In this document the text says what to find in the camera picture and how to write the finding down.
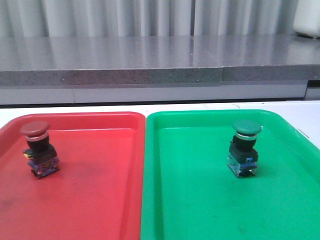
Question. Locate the grey speckled stone counter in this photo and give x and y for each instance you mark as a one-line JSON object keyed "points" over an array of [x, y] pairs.
{"points": [[152, 60]]}

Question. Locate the green mushroom push button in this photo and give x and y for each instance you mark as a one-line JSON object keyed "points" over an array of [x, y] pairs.
{"points": [[242, 157]]}

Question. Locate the green plastic tray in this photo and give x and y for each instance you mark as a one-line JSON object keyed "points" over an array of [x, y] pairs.
{"points": [[189, 192]]}

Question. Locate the red mushroom push button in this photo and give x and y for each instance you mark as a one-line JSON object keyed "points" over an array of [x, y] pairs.
{"points": [[42, 156]]}

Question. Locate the red plastic tray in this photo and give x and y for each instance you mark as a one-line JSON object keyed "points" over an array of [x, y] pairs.
{"points": [[97, 192]]}

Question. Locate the white container on counter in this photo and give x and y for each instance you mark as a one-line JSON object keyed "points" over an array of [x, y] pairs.
{"points": [[307, 18]]}

